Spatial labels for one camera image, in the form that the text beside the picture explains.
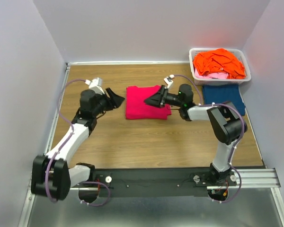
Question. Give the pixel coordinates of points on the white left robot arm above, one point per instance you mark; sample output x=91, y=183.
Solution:
x=51, y=176

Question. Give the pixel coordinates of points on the aluminium front frame rail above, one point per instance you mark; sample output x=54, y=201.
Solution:
x=245, y=178

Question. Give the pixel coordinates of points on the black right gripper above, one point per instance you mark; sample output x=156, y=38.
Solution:
x=156, y=100

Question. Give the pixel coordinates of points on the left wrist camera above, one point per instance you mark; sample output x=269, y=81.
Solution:
x=95, y=85

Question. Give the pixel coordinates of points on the white plastic laundry basket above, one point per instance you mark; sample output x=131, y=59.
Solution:
x=216, y=82

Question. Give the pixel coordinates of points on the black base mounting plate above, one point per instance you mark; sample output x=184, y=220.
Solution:
x=156, y=182

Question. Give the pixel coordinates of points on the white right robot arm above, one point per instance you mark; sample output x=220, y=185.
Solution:
x=226, y=121

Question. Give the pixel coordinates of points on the orange t shirt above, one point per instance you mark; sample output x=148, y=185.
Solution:
x=219, y=60

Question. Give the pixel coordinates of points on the folded blue t shirt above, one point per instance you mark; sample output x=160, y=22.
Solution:
x=221, y=94

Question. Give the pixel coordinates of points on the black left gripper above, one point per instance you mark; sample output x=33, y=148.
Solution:
x=116, y=100

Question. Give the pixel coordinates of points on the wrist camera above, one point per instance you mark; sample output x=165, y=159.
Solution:
x=169, y=81
x=95, y=85

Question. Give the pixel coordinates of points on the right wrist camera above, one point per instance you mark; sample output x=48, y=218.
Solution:
x=169, y=81

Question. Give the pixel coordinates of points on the light pink t shirt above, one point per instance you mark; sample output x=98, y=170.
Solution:
x=218, y=75

